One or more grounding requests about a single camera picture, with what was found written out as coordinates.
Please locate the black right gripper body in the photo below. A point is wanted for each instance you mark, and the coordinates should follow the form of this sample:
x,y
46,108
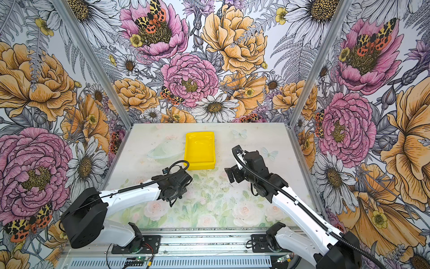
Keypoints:
x,y
241,175

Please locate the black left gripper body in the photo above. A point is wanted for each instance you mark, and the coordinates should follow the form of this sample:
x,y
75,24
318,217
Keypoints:
x,y
180,191

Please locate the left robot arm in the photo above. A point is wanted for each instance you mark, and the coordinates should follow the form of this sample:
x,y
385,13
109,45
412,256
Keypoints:
x,y
87,221

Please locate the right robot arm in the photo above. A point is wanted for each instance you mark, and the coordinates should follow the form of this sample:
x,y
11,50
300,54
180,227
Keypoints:
x,y
345,254

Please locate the yellow plastic bin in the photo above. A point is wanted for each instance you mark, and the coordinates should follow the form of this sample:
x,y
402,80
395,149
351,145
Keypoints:
x,y
200,150

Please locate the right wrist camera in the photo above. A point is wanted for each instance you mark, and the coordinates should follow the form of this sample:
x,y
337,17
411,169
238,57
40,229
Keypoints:
x,y
237,150

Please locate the aluminium front rail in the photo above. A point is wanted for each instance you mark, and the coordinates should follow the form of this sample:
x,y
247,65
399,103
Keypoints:
x,y
212,242

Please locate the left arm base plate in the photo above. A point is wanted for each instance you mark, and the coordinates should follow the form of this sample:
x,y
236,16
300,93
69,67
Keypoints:
x,y
148,244

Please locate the white vented cable duct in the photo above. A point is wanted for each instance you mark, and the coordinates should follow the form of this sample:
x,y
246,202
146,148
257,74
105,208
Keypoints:
x,y
199,262

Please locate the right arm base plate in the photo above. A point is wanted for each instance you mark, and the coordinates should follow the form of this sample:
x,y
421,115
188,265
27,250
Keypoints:
x,y
262,243

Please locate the left aluminium corner post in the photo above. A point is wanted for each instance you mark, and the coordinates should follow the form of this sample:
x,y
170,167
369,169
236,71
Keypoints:
x,y
75,30

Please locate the aluminium corner post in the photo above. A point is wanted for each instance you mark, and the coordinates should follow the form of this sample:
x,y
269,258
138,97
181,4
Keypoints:
x,y
335,27
75,30

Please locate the right aluminium corner post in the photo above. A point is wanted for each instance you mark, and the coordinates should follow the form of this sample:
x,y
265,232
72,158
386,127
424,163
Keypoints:
x,y
335,27

